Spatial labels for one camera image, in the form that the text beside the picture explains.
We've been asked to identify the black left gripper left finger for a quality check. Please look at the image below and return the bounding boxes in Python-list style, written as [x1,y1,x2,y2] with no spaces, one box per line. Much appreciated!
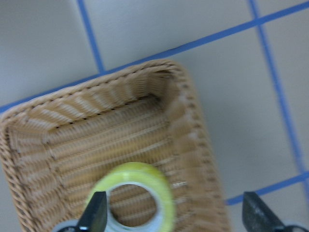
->
[76,191,107,232]

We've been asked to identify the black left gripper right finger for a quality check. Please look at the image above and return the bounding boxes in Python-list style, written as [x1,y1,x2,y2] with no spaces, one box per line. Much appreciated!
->
[242,191,289,232]

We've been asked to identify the yellow tape roll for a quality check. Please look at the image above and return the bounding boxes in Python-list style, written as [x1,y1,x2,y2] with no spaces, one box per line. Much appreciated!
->
[86,162,176,232]

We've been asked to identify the brown wicker basket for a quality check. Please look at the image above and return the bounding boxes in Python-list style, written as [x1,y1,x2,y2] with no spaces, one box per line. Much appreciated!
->
[0,59,231,232]

